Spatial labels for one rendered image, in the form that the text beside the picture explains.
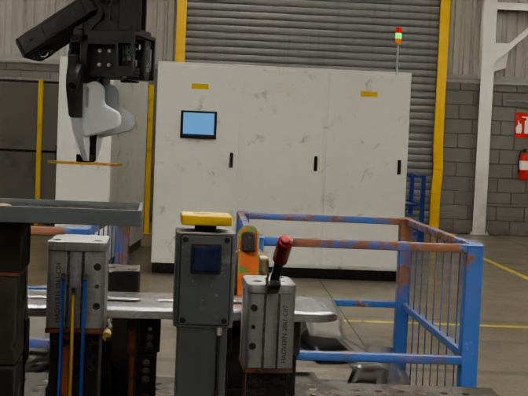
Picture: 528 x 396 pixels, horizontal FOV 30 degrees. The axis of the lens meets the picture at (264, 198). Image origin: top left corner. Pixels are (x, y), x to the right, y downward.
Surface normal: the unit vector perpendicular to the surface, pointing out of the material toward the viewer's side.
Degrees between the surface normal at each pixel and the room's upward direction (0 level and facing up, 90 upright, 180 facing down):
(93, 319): 90
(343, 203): 90
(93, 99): 89
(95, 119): 89
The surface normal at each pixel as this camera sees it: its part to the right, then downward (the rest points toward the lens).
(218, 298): 0.11, 0.06
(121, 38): -0.24, 0.04
